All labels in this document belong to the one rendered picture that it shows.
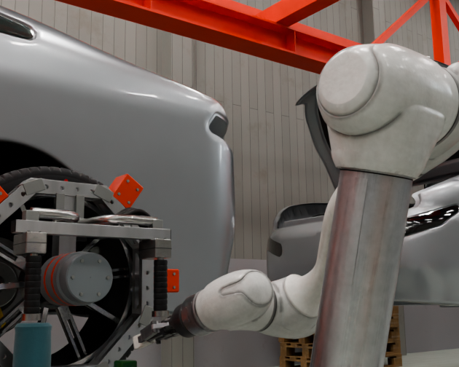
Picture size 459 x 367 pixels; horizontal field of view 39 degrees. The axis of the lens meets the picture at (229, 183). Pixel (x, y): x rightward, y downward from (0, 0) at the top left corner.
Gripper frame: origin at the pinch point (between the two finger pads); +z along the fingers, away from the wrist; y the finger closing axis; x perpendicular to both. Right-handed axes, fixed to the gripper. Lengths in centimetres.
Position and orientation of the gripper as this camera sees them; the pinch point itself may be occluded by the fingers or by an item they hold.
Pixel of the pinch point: (143, 339)
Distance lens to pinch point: 156.5
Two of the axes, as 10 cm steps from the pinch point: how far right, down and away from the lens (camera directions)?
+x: 1.9, 9.1, -3.7
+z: -6.4, 4.0, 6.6
